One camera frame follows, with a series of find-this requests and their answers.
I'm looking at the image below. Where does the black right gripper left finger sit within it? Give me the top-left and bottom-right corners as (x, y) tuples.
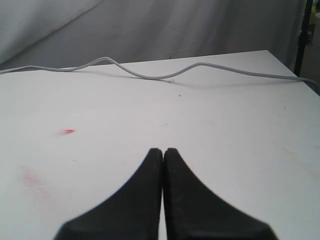
(55, 148), (163, 240)

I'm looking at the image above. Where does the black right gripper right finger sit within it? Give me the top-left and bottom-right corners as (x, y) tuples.
(163, 148), (278, 240)

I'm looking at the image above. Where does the grey power cable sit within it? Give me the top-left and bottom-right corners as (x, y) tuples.
(0, 56), (320, 87)

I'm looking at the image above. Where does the black stand pole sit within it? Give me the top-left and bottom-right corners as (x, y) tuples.
(293, 0), (313, 77)

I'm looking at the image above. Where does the grey backdrop cloth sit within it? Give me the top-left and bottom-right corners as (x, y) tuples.
(0, 0), (306, 70)

